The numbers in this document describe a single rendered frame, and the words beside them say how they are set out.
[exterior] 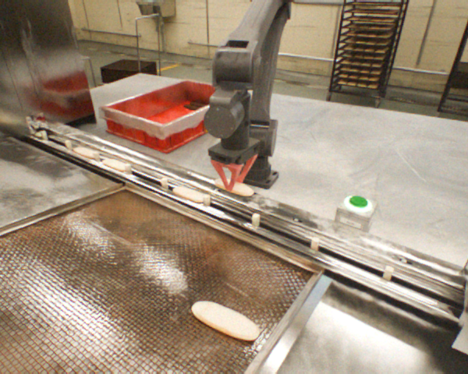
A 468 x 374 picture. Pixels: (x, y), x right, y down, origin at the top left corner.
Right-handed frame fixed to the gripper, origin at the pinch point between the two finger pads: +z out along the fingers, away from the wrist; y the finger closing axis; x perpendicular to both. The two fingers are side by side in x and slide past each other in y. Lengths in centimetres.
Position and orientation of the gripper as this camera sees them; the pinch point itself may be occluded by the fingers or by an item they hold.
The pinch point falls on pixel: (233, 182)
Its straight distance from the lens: 71.9
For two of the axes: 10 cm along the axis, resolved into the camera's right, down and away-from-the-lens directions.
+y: 5.6, -4.2, 7.2
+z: -0.1, 8.6, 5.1
